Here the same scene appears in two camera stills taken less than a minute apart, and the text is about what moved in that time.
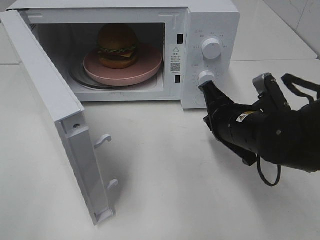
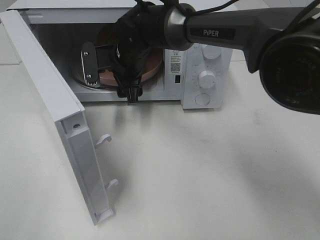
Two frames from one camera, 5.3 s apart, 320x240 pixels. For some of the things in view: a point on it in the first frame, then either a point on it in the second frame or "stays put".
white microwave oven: [141, 51] stays put
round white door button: [200, 100] stays put
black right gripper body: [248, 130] → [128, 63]
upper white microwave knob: [211, 48] stays put
